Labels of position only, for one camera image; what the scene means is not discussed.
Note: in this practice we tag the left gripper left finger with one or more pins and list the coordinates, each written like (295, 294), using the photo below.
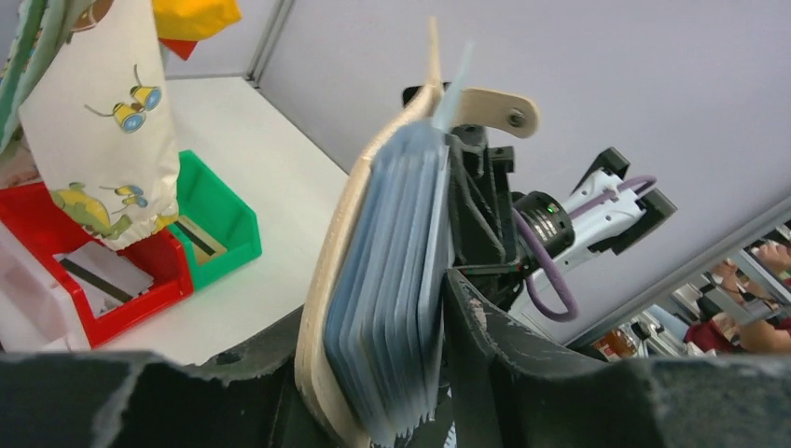
(243, 397)

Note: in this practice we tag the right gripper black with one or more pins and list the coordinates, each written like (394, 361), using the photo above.
(475, 231)

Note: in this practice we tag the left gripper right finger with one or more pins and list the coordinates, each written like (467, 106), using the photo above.
(512, 388)

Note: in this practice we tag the beige card holder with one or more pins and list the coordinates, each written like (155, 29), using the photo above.
(371, 335)

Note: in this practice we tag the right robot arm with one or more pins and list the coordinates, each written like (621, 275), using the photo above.
(606, 212)

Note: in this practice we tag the gold card with stripe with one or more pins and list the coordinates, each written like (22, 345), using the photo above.
(205, 246)

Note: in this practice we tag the clear plastic bin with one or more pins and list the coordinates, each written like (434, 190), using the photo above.
(37, 312)

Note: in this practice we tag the green plastic bin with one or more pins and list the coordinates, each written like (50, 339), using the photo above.
(205, 198)

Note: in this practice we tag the red plastic bin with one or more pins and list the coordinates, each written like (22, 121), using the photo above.
(45, 230)

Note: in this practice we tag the yellow patterned garment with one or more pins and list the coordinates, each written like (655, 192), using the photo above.
(85, 109)

